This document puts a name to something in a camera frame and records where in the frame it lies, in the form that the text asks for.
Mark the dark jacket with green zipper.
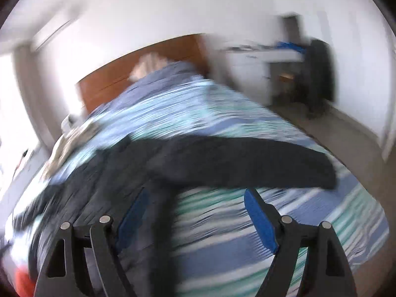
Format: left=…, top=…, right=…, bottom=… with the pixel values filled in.
left=6, top=135, right=338, bottom=297

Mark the white air conditioner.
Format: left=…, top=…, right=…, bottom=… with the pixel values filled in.
left=29, top=18, right=78, bottom=52

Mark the blue cloth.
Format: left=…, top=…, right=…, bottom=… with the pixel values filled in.
left=275, top=40, right=307, bottom=55

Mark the orange object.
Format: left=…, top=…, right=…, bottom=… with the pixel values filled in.
left=13, top=269, right=38, bottom=297

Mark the beige cloth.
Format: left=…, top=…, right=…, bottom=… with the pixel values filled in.
left=43, top=121, right=103, bottom=180

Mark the blue green striped bedspread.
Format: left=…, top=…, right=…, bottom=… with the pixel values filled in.
left=3, top=61, right=391, bottom=297

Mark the peach pillow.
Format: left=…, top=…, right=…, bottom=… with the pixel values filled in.
left=128, top=52, right=174, bottom=83

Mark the wooden headboard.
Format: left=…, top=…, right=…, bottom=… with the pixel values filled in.
left=76, top=33, right=211, bottom=116

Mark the white desk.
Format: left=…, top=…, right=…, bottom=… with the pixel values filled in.
left=222, top=42, right=305, bottom=106

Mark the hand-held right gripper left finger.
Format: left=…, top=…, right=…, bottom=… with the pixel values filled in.
left=34, top=188, right=151, bottom=297

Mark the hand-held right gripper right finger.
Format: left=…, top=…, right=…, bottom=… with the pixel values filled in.
left=243, top=188, right=358, bottom=297

